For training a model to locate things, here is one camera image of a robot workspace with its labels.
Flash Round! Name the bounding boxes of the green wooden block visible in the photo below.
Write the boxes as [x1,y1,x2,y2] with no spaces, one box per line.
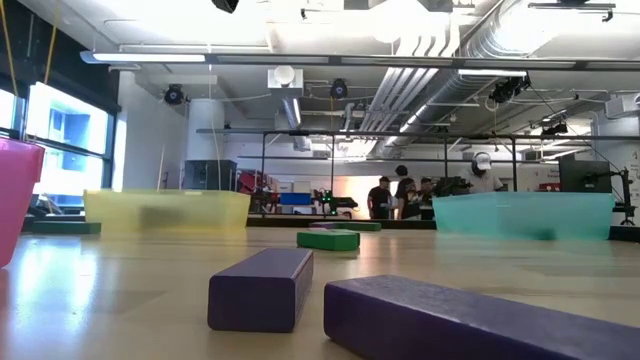
[339,221,383,233]
[296,230,362,253]
[28,220,103,236]

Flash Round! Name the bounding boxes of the person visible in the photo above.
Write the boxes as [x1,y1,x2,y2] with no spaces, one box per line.
[393,164,422,221]
[366,175,394,221]
[455,150,506,195]
[418,176,437,221]

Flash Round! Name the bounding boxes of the red equipment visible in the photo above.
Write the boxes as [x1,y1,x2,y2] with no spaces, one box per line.
[237,169,267,196]

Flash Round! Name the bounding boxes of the black ceiling speaker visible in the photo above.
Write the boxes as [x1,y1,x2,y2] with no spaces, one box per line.
[329,77,350,101]
[163,83,186,107]

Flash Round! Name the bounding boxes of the white ceiling device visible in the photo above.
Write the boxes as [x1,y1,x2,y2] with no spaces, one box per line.
[266,64,305,91]

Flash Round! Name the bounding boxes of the black equipment cabinet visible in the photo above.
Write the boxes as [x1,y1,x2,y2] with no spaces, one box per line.
[183,159,239,192]

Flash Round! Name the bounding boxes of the yellow translucent plastic bin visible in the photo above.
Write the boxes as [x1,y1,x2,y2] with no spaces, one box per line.
[83,188,252,232]

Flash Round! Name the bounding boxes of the grey overhead beam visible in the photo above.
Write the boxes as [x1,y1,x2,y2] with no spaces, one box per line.
[204,53,640,72]

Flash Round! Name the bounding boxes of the pale wooden stick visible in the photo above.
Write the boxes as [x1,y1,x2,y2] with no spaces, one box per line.
[156,144,166,194]

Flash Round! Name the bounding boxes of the teal translucent plastic bin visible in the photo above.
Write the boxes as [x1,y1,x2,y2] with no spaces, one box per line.
[431,191,616,242]

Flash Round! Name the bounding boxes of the black ceiling spotlights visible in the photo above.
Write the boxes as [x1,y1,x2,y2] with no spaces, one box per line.
[539,121,570,137]
[487,74,532,105]

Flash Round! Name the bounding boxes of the long ceiling light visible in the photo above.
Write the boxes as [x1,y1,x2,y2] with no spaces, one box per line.
[79,49,207,65]

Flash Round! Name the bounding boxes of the black monitor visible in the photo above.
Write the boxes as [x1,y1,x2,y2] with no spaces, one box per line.
[558,159,613,195]

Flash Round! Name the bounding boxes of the pink translucent plastic bin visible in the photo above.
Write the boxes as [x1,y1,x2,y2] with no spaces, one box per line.
[0,137,46,270]

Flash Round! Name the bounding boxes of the black ceiling track bar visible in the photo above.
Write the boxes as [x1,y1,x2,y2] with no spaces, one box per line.
[527,1,617,24]

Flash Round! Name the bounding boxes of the black monitor stand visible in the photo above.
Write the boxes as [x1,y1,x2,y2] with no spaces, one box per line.
[582,167,639,227]

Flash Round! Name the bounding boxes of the black metal rack frame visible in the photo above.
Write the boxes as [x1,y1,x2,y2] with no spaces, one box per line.
[197,128,640,221]

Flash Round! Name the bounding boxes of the yellow hanging cord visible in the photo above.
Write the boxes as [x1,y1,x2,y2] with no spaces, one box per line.
[43,0,60,86]
[0,0,20,97]

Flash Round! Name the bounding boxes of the white wall air unit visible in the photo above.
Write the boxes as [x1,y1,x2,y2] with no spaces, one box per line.
[604,92,640,120]

